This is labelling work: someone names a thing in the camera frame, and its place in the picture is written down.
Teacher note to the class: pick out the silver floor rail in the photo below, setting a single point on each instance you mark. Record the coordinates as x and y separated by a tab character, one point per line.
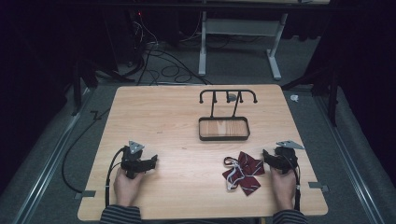
351	165
46	171

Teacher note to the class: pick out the grey round cap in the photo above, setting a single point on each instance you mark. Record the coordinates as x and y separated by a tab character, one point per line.
232	98

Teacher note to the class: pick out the black metal stand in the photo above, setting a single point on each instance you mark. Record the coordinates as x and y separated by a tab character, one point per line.
77	87
332	93

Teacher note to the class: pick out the crumpled white paper scrap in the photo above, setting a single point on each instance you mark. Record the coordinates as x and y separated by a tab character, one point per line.
294	98

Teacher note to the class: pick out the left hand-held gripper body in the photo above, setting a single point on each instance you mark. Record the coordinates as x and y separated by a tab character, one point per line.
132	158

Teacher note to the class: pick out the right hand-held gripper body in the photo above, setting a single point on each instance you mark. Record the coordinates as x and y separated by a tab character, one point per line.
287	157

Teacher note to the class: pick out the dark red striped bow tie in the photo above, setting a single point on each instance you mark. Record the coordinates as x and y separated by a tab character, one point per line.
246	174

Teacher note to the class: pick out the white metal desk frame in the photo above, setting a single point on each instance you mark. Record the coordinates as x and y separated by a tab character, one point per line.
239	27

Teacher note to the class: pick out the person's left hand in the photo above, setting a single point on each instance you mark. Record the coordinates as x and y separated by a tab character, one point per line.
127	188

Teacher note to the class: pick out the grey tape strip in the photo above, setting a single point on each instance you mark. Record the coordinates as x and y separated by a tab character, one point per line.
85	194
318	186

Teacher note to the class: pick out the black hook rack with tray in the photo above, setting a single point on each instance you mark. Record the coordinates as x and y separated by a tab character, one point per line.
224	128

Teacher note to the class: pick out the person's right hand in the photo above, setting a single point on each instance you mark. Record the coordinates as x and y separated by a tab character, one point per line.
282	189

